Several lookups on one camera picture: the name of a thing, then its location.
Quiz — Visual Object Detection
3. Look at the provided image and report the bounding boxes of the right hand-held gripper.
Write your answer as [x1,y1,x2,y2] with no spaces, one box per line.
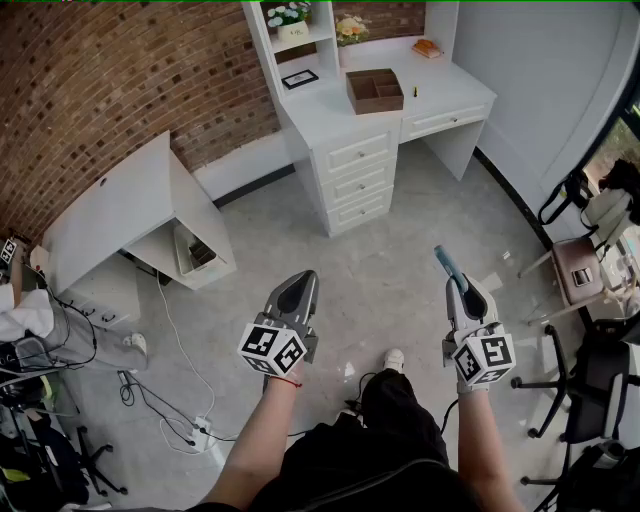
[441,274,516,389]

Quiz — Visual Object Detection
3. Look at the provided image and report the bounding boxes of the wide white desk drawer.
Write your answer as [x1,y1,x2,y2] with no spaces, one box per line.
[401,103,489,142]

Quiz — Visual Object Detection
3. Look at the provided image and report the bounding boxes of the white floor cable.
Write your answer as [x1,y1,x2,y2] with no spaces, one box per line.
[156,271,217,454]

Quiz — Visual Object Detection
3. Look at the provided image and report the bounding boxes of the black picture frame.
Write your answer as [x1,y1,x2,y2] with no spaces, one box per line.
[280,68,320,91]

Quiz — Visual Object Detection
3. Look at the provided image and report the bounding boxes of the blue flowers in cream pot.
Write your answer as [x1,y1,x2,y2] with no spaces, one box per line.
[266,1,313,44]

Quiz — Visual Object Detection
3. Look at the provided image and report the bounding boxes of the white bag with black straps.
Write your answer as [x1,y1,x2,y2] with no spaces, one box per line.
[537,168,640,251]

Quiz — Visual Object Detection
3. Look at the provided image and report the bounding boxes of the white power strip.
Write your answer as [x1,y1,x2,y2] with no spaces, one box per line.
[191,415,214,452]

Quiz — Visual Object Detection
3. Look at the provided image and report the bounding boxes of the white plastic bin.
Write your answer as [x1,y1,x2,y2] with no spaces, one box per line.
[173,224,219,277]

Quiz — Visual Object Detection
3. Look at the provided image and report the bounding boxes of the brown wooden organizer box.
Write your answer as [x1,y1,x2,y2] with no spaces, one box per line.
[345,68,405,116]

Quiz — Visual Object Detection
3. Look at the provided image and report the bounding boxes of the person's left forearm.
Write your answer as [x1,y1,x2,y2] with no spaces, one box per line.
[199,369,306,507]

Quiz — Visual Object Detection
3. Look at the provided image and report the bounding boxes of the black office chair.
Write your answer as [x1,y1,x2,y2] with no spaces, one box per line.
[510,318,640,447]
[519,439,640,512]
[0,389,129,507]

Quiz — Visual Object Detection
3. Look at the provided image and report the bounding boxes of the person's black clothing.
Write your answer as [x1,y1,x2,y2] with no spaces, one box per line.
[187,370,484,512]

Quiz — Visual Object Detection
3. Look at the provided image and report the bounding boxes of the white side table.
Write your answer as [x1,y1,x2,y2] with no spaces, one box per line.
[41,130,239,297]

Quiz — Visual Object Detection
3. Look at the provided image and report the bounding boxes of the white desk with shelves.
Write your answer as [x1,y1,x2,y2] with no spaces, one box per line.
[241,0,499,239]

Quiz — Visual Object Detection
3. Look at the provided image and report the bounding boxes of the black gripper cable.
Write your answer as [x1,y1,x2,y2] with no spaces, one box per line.
[343,371,379,427]
[438,397,460,437]

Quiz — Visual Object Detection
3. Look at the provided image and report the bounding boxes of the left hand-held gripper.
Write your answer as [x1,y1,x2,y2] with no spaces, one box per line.
[237,270,320,377]

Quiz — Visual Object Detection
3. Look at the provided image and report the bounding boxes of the person's right forearm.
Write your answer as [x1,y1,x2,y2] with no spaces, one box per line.
[455,380,502,512]

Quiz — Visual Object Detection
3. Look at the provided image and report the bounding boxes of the grey equipment bag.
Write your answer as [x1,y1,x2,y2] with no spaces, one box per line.
[0,333,62,387]

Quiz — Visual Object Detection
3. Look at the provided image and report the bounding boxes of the window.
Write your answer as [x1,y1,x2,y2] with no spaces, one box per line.
[584,89,640,174]

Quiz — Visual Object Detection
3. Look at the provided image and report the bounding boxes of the white low drawer unit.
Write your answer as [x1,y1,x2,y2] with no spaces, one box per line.
[62,269,144,331]

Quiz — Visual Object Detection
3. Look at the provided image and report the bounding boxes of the yellow flowers in white vase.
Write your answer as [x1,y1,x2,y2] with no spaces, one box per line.
[334,13,373,69]

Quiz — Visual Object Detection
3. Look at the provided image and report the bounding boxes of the black floor cable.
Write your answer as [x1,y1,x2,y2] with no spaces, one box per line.
[116,369,321,447]

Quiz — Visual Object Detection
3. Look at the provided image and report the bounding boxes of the orange desk ornament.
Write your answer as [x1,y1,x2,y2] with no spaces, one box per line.
[411,38,444,59]

